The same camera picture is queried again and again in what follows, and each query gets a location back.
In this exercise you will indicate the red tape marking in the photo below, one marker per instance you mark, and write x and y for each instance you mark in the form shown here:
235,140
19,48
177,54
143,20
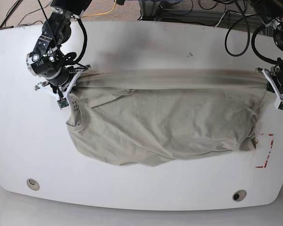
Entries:
263,150

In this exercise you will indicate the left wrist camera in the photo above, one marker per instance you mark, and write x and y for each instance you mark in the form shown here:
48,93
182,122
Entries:
278,104

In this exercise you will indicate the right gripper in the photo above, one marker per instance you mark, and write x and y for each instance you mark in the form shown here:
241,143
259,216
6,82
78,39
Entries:
60,83

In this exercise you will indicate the aluminium table leg frame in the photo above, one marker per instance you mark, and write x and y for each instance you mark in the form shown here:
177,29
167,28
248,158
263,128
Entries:
149,9

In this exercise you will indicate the left table grommet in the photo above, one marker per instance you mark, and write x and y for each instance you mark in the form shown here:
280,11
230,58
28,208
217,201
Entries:
33,184

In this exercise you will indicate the table grommet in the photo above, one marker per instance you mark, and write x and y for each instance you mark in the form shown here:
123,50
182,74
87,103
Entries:
239,195
33,184

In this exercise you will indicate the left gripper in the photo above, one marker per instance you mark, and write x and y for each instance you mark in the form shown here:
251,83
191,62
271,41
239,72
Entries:
274,78

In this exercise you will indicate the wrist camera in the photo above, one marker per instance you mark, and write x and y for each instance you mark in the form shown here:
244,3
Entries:
62,103
278,104

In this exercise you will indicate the right table grommet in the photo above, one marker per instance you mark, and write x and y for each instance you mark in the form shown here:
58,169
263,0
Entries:
239,195

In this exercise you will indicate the beige t-shirt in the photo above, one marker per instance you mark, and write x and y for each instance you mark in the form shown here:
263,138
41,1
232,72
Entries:
153,117

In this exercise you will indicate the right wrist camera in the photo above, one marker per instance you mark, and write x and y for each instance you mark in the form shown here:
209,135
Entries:
62,103

